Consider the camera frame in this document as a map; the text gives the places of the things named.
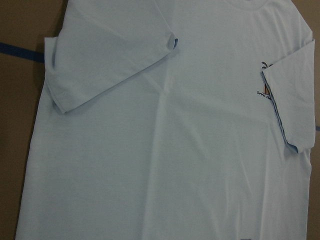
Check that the light blue t-shirt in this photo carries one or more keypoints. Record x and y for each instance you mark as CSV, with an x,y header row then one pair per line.
x,y
173,120

